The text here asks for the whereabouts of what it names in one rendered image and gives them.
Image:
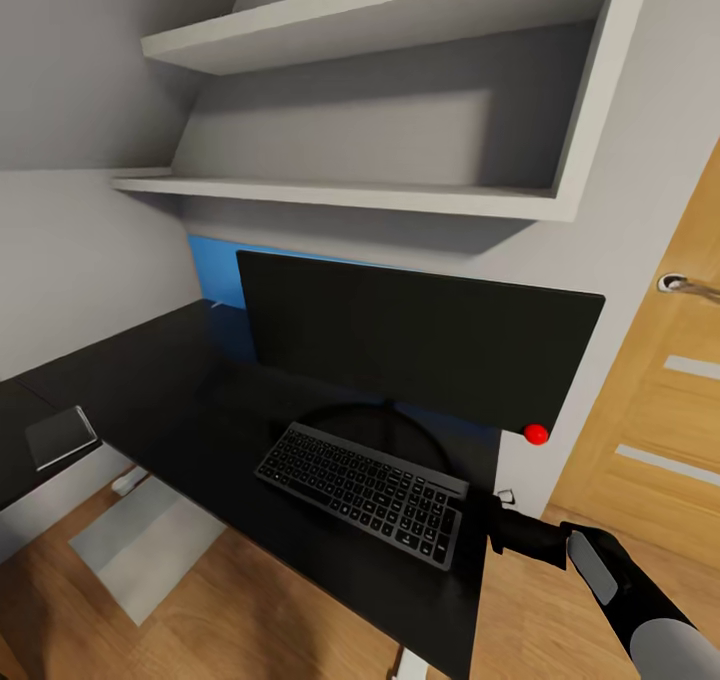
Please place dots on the room divider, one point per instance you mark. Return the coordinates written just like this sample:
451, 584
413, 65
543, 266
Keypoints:
218, 270

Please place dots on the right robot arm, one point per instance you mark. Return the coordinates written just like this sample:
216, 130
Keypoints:
657, 635

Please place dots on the bookcase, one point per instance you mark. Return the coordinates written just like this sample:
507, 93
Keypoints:
294, 32

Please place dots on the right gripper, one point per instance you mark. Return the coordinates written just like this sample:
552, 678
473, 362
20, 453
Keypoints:
505, 528

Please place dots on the desk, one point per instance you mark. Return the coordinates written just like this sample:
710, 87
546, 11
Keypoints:
183, 396

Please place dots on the notebook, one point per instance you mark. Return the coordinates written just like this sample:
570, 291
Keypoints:
59, 436

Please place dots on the keyboard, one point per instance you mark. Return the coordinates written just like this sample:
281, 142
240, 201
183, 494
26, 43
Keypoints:
400, 502

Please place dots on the monitor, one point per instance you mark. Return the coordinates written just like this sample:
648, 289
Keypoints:
494, 352

